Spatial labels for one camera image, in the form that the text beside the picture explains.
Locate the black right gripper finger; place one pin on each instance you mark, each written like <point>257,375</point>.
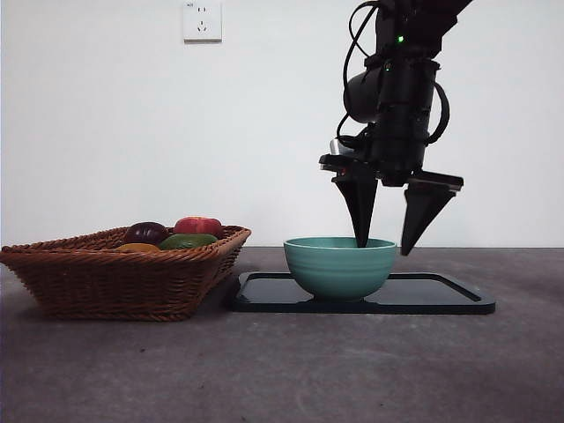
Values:
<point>362,207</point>
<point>420,211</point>

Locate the teal ribbed bowl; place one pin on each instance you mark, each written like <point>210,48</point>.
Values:
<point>339,273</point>

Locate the dark rectangular tray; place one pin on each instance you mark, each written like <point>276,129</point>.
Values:
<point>423,295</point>

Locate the red apple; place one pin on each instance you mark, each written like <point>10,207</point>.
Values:
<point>198,225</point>

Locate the green lime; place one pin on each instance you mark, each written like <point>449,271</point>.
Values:
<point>187,241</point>

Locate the dark purple plum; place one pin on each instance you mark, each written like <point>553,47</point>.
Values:
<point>145,233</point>

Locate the brown wicker basket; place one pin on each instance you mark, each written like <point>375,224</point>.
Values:
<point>114,286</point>

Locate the pale grey camera box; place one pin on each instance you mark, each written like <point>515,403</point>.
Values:
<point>335,146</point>

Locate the white wall socket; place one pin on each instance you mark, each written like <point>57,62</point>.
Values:
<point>202,22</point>

